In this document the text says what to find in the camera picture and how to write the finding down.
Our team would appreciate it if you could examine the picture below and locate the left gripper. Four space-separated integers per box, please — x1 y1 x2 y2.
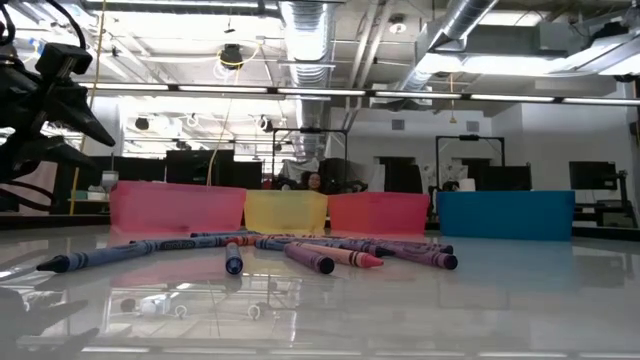
0 54 117 185

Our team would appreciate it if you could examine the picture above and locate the blue plastic bin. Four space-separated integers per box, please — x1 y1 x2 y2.
436 189 576 243

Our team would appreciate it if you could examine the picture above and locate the pink hanging cloth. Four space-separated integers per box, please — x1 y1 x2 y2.
14 162 60 214

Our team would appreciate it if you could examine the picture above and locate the large pink plastic bin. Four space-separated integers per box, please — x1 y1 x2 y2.
109 180 248 234

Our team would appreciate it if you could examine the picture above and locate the red crayon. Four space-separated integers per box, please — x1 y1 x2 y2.
223 233 301 247

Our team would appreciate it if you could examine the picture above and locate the yellow plastic bin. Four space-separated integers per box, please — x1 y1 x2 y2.
243 189 330 232

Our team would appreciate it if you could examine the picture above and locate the person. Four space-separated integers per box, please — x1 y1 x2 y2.
299 171 324 194

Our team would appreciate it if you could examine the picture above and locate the purple crayon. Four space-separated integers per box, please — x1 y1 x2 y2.
392 247 459 271
283 242 336 275
384 241 455 255
319 238 396 258

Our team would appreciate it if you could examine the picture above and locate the pink crayon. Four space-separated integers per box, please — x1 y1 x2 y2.
294 241 385 269

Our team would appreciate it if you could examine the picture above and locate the small red plastic bin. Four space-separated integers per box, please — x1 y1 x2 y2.
327 191 431 236

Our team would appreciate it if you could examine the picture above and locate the black computer monitor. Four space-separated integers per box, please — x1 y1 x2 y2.
568 160 618 190

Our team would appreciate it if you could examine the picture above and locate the black equipment desk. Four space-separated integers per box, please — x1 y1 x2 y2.
573 169 640 229

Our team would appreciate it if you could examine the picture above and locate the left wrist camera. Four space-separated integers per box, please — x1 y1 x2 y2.
34 42 95 77

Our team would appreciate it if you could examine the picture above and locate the black partition wall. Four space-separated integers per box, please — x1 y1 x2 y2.
53 148 264 216

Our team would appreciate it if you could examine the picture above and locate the thin yellow ceiling cable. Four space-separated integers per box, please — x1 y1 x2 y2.
206 44 264 187

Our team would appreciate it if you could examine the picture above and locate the black ceiling camera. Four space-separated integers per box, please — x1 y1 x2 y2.
219 43 244 70

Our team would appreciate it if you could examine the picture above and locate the black stand frame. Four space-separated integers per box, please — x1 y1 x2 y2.
271 127 350 192
435 133 506 192

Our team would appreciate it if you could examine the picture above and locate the slanted silver ventilation duct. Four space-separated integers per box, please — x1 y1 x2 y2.
399 0 501 92

